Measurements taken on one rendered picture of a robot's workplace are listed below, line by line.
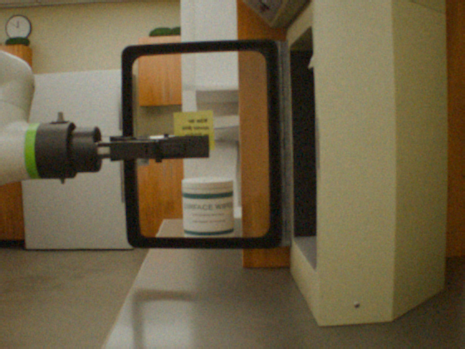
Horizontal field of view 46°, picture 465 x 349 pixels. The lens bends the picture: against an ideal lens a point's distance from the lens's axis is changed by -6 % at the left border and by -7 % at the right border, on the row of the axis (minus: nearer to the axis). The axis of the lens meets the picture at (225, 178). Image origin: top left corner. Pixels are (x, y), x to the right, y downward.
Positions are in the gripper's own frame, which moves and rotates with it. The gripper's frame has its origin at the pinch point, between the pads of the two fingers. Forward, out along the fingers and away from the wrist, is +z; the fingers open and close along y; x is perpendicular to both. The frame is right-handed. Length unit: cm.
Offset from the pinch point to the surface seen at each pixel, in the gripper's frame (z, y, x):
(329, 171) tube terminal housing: 17.3, -14.2, 3.2
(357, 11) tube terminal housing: 22.0, -14.1, -19.0
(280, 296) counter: 12.4, 2.0, 25.5
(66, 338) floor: -88, 227, 120
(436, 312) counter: 35.0, -11.8, 25.4
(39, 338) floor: -104, 227, 120
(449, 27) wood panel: 52, 23, -23
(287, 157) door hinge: 15.7, 17.5, 3.2
